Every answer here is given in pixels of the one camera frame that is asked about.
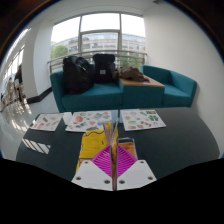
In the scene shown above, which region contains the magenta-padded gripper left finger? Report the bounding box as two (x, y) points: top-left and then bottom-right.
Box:
(71, 145), (114, 192)

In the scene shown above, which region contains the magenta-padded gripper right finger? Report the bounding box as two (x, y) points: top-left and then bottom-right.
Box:
(114, 145), (158, 192)

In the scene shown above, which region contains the printed sticker sheet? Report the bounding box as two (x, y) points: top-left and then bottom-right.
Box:
(30, 113), (64, 132)
(119, 109), (167, 132)
(65, 110), (113, 133)

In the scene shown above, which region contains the teal sofa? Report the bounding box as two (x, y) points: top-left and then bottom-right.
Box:
(49, 64), (198, 114)

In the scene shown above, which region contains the wooden sofa side table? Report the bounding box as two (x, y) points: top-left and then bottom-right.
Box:
(118, 75), (166, 89)

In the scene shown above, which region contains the black bulky backpack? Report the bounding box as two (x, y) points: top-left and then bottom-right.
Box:
(62, 55), (95, 95)

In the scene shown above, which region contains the brown jacket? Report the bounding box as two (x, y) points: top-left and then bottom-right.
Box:
(114, 65), (150, 83)

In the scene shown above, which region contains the black backpack with label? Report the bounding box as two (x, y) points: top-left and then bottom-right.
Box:
(92, 53), (117, 84)

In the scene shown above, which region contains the person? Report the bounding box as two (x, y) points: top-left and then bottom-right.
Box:
(14, 64), (26, 101)
(6, 77), (16, 102)

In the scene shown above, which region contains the metal window railing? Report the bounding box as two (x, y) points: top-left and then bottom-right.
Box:
(46, 49), (148, 74)

